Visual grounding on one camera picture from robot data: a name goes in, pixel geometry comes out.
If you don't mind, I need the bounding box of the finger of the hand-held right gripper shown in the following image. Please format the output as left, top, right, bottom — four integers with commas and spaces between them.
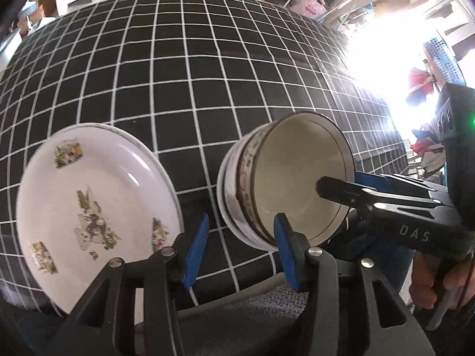
354, 172, 448, 201
316, 176, 451, 213

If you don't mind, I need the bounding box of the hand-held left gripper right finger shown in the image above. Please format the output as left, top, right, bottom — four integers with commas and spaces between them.
274, 213, 436, 356

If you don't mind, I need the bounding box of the black white checked tablecloth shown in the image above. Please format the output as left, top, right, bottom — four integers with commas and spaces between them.
0, 0, 409, 314

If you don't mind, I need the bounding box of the cartoon print white plate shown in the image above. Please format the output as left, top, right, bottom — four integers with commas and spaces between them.
15, 131, 184, 314

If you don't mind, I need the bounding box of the red cloth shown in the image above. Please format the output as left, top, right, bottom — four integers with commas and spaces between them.
408, 69, 435, 95

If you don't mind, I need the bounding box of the pink flower white plate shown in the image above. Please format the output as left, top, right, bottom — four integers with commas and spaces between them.
83, 122, 183, 227

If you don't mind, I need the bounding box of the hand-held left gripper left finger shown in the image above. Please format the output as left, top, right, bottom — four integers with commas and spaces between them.
48, 213, 210, 356

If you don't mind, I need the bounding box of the silver rimmed white bowl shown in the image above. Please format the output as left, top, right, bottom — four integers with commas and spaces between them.
216, 144, 277, 252

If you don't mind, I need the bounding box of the pink bag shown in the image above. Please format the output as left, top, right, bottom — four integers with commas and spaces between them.
293, 0, 329, 19

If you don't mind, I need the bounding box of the person's right leg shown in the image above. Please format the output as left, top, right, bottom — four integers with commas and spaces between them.
327, 222, 414, 293

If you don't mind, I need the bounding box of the small patterned bowl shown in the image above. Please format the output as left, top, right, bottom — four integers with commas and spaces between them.
237, 112, 356, 248

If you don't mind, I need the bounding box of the blue perforated basket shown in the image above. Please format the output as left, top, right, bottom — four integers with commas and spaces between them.
423, 37, 464, 82

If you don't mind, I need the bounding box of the person's right hand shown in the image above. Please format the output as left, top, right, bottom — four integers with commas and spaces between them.
411, 247, 475, 310

